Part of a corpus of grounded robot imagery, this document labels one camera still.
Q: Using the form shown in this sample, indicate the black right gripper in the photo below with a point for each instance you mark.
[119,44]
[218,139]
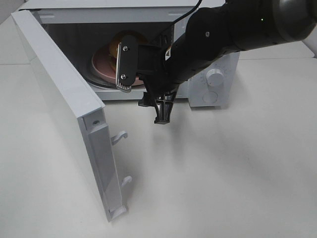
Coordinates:
[163,75]

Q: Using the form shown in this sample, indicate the white round door button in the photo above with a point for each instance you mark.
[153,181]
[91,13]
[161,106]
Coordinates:
[210,97]

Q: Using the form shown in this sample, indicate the pink round plate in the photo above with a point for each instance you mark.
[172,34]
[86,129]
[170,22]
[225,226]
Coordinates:
[103,65]

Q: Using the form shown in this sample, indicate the white round knob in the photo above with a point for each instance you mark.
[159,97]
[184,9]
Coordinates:
[214,77]

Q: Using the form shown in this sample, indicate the burger with lettuce and cheese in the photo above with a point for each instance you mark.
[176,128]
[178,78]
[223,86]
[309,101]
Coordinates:
[113,45]

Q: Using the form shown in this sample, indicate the white microwave door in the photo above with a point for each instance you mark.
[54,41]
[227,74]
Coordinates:
[77,111]

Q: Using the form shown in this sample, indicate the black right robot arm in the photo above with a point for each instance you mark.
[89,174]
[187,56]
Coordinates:
[238,25]

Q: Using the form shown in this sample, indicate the white microwave oven body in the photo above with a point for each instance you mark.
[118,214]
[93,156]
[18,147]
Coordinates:
[80,27]

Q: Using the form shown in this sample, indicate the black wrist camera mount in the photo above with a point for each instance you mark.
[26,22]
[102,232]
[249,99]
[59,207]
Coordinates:
[135,60]

